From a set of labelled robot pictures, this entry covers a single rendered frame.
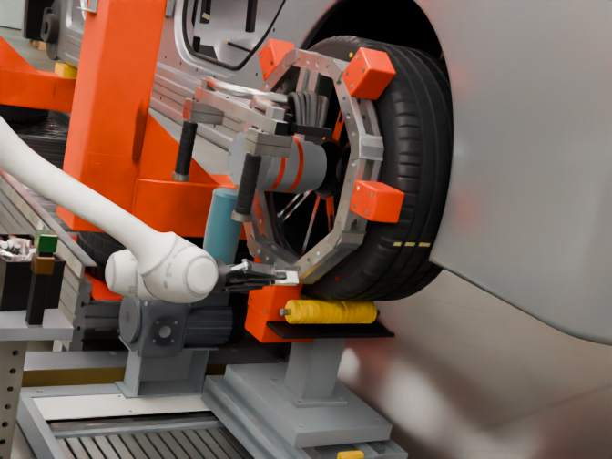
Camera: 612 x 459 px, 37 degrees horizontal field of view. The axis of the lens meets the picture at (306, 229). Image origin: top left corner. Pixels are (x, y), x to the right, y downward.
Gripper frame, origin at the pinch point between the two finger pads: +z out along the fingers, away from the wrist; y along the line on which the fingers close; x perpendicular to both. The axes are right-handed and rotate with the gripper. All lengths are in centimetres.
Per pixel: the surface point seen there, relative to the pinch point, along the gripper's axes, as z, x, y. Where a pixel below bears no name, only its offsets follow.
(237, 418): 11, -17, -52
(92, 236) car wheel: -8, 55, -88
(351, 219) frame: 10.3, 7.5, 15.9
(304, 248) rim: 19.6, 16.6, -16.2
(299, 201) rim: 19.5, 29.0, -13.9
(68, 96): 29, 180, -184
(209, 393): 12, -6, -65
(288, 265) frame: 9.1, 8.4, -10.1
